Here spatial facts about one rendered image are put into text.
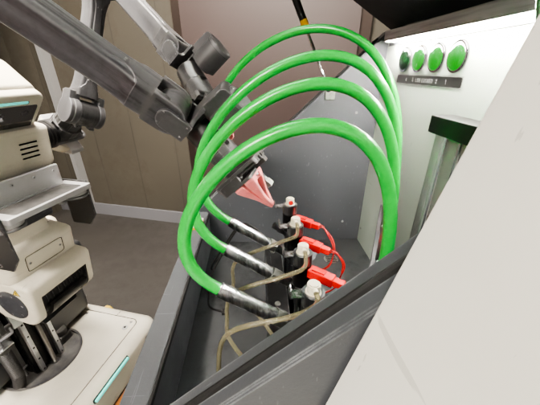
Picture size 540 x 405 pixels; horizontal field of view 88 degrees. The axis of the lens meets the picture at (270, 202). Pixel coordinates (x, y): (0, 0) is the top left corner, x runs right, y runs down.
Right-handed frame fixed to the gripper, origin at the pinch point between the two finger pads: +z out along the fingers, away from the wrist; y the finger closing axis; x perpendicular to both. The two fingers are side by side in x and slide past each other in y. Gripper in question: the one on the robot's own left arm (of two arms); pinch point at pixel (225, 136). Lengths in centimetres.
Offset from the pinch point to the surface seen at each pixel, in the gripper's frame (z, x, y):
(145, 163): -114, 165, 90
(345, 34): 3.0, -29.5, 3.8
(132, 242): -55, 199, 69
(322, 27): -0.2, -27.5, 2.3
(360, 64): 13.1, -29.4, -5.0
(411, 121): 16.9, -27.2, 25.8
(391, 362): 39, -23, -27
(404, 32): 1.4, -36.3, 23.4
